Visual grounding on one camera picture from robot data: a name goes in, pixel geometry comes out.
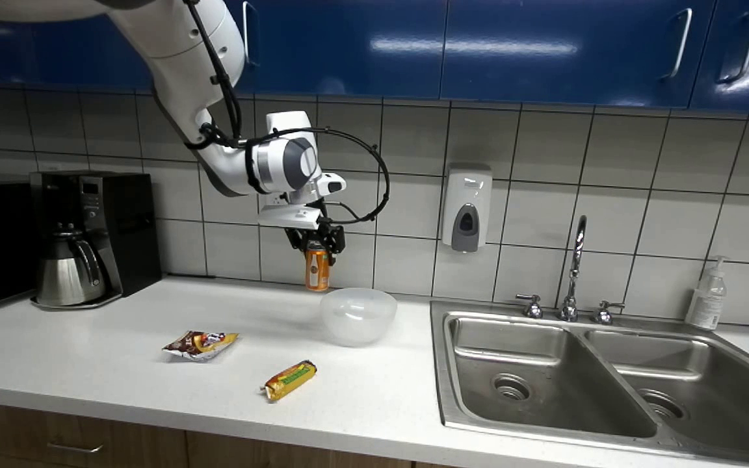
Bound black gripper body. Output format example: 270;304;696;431
283;220;348;261

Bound translucent white bowl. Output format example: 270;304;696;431
318;286;400;352

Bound yellow green snack bar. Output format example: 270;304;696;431
257;357;320;405

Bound flat orange snack packet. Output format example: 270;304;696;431
161;329;241;365

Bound black coffee maker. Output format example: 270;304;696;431
28;170;166;313

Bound chrome faucet knob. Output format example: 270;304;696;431
591;300;626;329
513;291;545;321

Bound steel coffee carafe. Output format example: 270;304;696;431
34;223;109;313

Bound chrome gooseneck faucet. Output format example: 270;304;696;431
557;213;591;326

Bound stainless steel double sink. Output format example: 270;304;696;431
430;300;749;468

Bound clear pump soap bottle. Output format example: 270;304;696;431
681;256;731;333

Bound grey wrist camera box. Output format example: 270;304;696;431
261;201;327;235

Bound white wall soap dispenser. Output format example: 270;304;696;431
436;164;496;257

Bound silver drawer handle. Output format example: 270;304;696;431
41;441;106;461

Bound silver cabinet door handle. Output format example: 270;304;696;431
718;5;749;87
666;5;696;83

